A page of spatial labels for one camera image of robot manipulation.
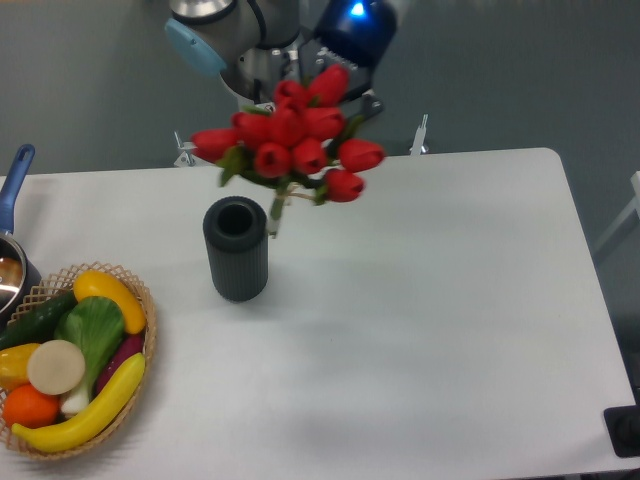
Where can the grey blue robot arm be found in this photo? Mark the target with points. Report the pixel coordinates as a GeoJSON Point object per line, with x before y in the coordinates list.
{"type": "Point", "coordinates": [252, 45]}

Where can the dark green cucumber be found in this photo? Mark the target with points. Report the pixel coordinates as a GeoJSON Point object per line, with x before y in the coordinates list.
{"type": "Point", "coordinates": [39, 323]}

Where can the dark grey ribbed vase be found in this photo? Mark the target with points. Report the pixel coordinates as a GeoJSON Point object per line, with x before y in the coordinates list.
{"type": "Point", "coordinates": [234, 230]}

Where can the yellow banana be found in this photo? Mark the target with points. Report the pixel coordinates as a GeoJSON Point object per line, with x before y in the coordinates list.
{"type": "Point", "coordinates": [92, 420]}

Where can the white frame at right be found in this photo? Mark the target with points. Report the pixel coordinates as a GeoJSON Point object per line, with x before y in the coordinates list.
{"type": "Point", "coordinates": [626, 221]}

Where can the black box at table edge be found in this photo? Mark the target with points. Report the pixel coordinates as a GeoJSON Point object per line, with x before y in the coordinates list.
{"type": "Point", "coordinates": [623, 428]}

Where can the woven wicker basket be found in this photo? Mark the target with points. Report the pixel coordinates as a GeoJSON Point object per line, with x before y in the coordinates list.
{"type": "Point", "coordinates": [56, 284]}

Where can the green bok choy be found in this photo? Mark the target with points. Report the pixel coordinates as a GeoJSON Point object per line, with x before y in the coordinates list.
{"type": "Point", "coordinates": [96, 326]}

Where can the white table clamp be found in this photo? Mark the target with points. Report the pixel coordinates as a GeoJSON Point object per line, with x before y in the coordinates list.
{"type": "Point", "coordinates": [419, 145]}

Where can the blue handled saucepan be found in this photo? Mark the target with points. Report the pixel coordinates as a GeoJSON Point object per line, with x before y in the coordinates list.
{"type": "Point", "coordinates": [18, 274]}

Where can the purple eggplant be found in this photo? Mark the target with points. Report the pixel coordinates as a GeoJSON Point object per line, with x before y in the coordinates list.
{"type": "Point", "coordinates": [130, 345]}

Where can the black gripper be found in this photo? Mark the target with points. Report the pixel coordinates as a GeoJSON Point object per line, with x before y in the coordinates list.
{"type": "Point", "coordinates": [354, 35]}

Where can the orange fruit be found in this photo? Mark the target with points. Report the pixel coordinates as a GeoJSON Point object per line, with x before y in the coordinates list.
{"type": "Point", "coordinates": [29, 407]}

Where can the red tulip bouquet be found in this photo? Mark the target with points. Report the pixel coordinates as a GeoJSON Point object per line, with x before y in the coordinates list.
{"type": "Point", "coordinates": [305, 147]}

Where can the yellow bell pepper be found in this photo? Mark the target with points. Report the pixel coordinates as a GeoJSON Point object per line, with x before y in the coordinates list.
{"type": "Point", "coordinates": [13, 365]}

